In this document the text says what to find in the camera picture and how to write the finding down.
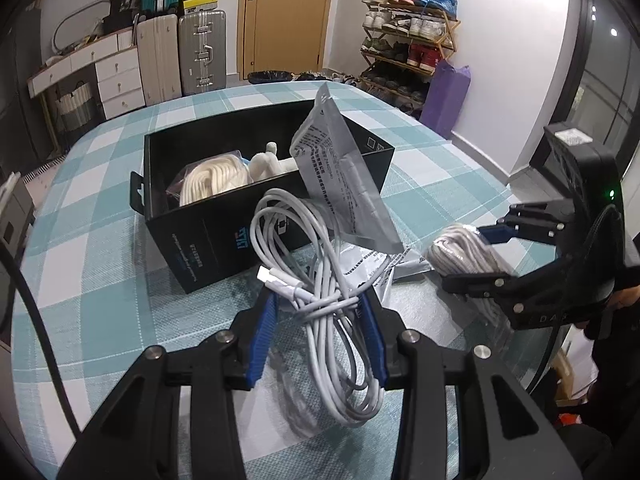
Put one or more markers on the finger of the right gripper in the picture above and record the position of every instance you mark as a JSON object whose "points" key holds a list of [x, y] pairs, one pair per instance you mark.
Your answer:
{"points": [[495, 232], [480, 284]]}

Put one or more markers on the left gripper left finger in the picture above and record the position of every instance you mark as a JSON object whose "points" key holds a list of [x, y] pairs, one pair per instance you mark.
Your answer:
{"points": [[134, 433]]}

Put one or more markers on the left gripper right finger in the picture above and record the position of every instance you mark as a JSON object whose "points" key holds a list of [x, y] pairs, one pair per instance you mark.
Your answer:
{"points": [[502, 434]]}

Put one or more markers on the person right hand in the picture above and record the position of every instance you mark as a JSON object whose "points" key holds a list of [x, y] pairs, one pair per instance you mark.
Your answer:
{"points": [[625, 304]]}

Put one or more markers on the teal plaid tablecloth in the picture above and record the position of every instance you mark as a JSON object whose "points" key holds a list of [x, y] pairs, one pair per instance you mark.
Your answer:
{"points": [[105, 292]]}

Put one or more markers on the purple bag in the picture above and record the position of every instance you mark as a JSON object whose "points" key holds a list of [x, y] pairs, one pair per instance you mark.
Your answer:
{"points": [[445, 97]]}

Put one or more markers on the black cardboard box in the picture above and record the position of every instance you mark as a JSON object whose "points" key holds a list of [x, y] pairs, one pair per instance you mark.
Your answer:
{"points": [[209, 240]]}

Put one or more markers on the wooden shoe rack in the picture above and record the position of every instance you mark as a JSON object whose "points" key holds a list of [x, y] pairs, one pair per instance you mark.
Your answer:
{"points": [[404, 41]]}

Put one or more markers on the laundry basket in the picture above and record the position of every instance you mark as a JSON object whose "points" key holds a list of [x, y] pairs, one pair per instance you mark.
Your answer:
{"points": [[76, 112]]}

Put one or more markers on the wooden door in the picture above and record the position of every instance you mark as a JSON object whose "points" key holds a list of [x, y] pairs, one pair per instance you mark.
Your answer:
{"points": [[281, 35]]}

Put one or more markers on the white drawer desk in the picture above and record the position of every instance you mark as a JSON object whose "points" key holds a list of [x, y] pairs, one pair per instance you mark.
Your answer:
{"points": [[113, 59]]}

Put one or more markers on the silver suitcase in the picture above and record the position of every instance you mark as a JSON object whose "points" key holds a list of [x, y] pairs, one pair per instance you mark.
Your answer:
{"points": [[202, 50]]}

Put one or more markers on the beige suitcase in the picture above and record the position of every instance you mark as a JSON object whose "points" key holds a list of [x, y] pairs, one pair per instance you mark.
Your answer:
{"points": [[157, 45]]}

